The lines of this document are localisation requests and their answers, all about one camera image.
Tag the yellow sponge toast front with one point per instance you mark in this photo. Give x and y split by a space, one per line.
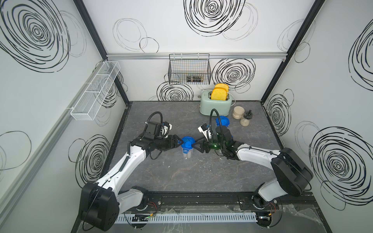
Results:
219 94

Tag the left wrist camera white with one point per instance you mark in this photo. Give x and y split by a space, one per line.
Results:
165 130

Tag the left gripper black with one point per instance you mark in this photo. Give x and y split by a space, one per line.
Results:
170 144

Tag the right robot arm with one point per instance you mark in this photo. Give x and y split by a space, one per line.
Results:
292 175

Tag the black wire wall basket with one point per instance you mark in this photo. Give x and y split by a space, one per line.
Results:
189 68

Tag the clear plastic container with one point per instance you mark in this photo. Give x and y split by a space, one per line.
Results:
187 154

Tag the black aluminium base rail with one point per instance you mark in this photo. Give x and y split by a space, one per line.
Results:
198 201

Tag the yellow sponge toast back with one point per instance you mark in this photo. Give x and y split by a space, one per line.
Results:
223 86

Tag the mint green toaster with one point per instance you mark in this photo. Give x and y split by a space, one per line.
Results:
207 104

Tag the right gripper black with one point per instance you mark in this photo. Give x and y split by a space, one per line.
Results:
204 143

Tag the white mesh wall shelf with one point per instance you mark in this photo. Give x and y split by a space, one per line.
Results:
96 91

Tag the white slotted cable duct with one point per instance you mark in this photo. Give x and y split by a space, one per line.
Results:
187 218

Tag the far clear container blue lid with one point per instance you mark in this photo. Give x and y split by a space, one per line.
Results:
224 120

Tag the yellow sponge toast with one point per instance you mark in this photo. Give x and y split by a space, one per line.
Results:
219 94
223 86

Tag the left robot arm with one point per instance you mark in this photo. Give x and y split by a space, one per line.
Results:
137 151

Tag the beige round jar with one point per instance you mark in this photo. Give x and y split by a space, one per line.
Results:
238 112

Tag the small bottle black cap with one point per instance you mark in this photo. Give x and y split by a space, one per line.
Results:
246 118

